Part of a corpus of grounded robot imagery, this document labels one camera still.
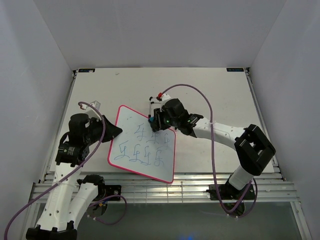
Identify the black metal whiteboard stand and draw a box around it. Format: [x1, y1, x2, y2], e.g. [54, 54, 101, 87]
[148, 96, 162, 118]

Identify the purple cable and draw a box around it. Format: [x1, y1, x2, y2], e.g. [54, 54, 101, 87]
[3, 101, 127, 237]
[161, 83, 258, 218]

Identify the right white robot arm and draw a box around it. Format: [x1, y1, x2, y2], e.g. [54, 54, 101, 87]
[148, 98, 276, 199]

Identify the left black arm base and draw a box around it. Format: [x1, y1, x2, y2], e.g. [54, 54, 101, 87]
[103, 184, 122, 198]

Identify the right blue table label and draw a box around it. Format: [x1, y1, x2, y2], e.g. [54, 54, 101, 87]
[226, 67, 245, 73]

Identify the blue table label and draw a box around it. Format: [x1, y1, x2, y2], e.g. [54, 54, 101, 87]
[226, 67, 245, 73]
[78, 68, 96, 73]

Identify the pink framed whiteboard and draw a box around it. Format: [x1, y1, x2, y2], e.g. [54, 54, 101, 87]
[107, 105, 176, 184]

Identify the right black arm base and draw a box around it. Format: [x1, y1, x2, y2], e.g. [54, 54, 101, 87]
[206, 181, 255, 200]

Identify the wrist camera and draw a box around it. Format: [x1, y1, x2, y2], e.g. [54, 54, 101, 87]
[79, 100, 101, 119]
[156, 92, 171, 102]

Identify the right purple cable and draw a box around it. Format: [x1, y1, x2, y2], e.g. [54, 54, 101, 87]
[161, 83, 258, 218]

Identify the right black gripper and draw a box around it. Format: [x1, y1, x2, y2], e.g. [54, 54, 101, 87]
[150, 107, 179, 132]

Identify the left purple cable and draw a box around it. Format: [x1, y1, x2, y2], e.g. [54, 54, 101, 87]
[3, 101, 127, 237]

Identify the left blue table label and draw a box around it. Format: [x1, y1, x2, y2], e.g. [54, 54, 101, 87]
[78, 68, 96, 73]

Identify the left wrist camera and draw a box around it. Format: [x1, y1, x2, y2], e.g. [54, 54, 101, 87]
[79, 100, 101, 119]

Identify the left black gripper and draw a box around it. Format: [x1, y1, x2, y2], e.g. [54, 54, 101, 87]
[84, 114, 124, 146]

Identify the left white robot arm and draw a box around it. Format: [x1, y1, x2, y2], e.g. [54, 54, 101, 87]
[25, 113, 123, 240]

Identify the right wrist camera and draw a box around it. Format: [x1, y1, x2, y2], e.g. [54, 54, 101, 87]
[156, 92, 171, 102]

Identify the aluminium frame rail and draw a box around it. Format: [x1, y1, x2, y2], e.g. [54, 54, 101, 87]
[27, 172, 301, 205]

